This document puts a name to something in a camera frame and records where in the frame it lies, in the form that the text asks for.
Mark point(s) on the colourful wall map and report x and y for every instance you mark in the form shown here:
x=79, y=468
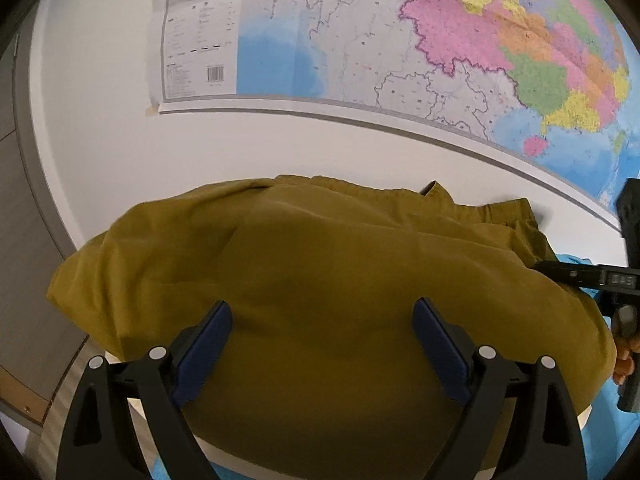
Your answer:
x=553, y=84

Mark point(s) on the cream pillow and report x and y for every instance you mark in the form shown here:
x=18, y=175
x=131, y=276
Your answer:
x=238, y=466

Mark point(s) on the mustard olive jacket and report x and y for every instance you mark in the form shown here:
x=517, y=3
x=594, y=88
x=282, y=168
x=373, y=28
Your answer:
x=323, y=376

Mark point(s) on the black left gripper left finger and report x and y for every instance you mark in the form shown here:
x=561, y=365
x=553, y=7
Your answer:
x=99, y=440

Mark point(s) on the right hand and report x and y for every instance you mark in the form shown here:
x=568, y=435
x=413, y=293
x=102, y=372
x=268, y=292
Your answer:
x=626, y=349

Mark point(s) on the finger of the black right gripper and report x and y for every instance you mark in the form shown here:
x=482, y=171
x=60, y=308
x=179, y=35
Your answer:
x=573, y=274

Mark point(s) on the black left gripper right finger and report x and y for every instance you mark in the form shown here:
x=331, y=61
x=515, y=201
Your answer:
x=543, y=438

